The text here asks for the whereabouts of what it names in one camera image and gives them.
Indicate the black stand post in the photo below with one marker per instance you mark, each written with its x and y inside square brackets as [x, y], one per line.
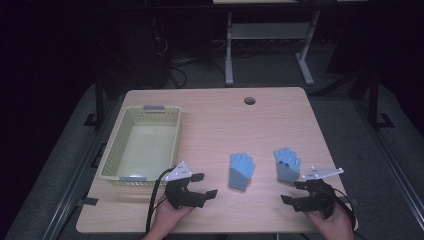
[99, 100]
[375, 100]

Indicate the pale green plastic basket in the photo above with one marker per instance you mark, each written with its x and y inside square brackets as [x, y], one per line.
[146, 150]

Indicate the person's right hand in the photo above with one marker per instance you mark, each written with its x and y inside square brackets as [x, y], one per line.
[335, 226]

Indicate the person's left hand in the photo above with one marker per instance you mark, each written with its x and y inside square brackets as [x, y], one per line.
[166, 220]

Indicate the grey table edge clip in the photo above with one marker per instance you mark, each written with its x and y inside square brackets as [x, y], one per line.
[87, 201]

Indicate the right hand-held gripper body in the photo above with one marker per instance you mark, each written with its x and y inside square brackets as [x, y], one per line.
[321, 198]

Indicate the white metal table frame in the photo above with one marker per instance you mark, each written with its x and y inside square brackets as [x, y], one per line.
[266, 30]

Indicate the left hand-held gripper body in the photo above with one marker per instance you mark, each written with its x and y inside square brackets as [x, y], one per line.
[181, 196]

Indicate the metal floor rail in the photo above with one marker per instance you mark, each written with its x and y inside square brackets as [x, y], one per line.
[71, 186]
[393, 160]

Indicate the blue knit glove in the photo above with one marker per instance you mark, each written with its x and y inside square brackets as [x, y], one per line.
[286, 168]
[240, 170]

